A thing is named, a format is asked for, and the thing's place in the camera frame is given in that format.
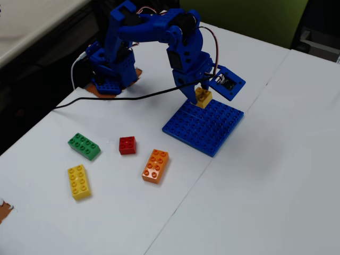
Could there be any orange 2x4 block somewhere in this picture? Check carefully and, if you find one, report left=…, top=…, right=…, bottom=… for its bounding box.
left=141, top=148, right=170, bottom=184

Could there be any yellow 2x4 block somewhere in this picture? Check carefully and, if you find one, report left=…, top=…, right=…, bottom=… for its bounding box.
left=67, top=164, right=92, bottom=201

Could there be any brown patch under robot base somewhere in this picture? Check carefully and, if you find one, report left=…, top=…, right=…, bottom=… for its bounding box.
left=84, top=67, right=143, bottom=99

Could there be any blue 8x8 base plate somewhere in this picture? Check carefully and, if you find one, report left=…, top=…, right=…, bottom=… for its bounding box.
left=161, top=99, right=244, bottom=158

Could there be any green 2x4 block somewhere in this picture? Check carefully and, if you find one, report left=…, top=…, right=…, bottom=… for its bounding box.
left=67, top=132, right=101, bottom=162

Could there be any grey metal frame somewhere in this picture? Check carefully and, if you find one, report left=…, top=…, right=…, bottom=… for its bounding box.
left=299, top=25, right=340, bottom=64

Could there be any black cable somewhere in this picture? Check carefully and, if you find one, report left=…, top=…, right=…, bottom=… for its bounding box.
left=54, top=76, right=215, bottom=110

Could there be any white background table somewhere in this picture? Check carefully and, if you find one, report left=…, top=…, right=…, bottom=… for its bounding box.
left=0, top=0, right=92, bottom=69

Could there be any white cable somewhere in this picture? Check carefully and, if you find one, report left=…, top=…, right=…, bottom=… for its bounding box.
left=71, top=52, right=88, bottom=91

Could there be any red 2x2 block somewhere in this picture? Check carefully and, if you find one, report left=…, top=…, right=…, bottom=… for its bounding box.
left=118, top=136, right=137, bottom=156

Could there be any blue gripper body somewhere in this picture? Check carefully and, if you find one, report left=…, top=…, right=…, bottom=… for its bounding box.
left=171, top=54, right=215, bottom=90

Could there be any yellow 2x2 block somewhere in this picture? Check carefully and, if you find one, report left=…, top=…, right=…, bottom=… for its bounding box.
left=194, top=87, right=214, bottom=109

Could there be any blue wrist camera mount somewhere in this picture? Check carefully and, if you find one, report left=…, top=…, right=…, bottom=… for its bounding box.
left=208, top=65, right=247, bottom=102

